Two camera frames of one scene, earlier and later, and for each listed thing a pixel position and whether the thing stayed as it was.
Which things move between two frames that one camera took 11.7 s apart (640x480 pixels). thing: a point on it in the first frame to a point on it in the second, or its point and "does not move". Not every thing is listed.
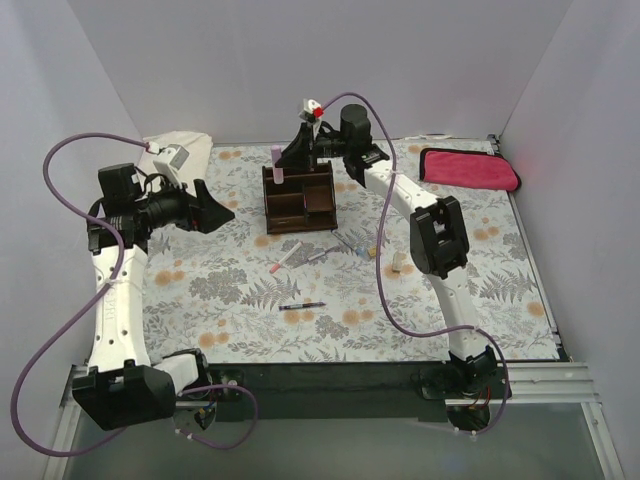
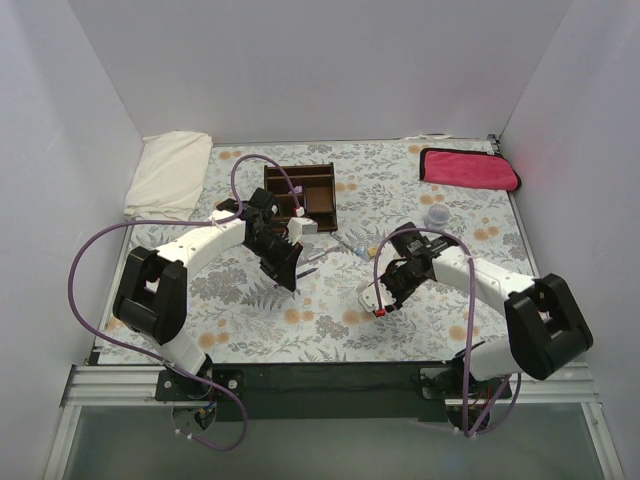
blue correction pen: [360, 251] does not move
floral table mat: [320, 264] does not move
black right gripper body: [305, 138] to [395, 286]
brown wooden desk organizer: [305, 201] does not move
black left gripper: [198, 207] to [278, 252]
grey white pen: [323, 253] does not move
